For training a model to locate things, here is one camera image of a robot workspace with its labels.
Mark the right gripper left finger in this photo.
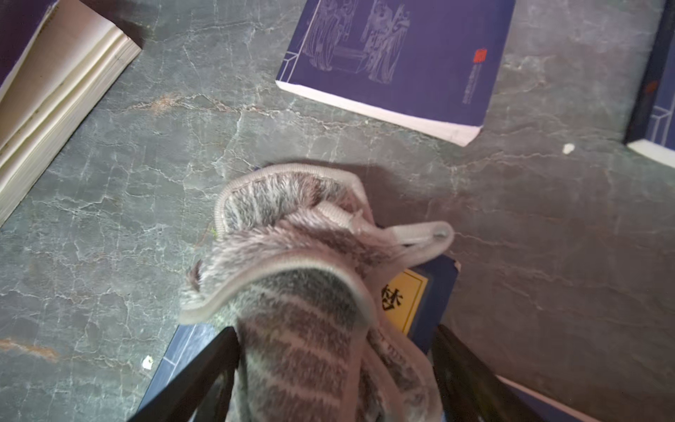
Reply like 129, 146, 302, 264
130, 327, 241, 421

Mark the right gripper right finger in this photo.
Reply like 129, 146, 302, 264
431, 325, 542, 422

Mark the grey striped wiping cloth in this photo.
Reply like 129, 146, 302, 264
179, 164, 455, 421

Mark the navy book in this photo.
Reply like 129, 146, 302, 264
1, 1, 142, 222
623, 0, 674, 167
276, 0, 515, 146
139, 255, 594, 421

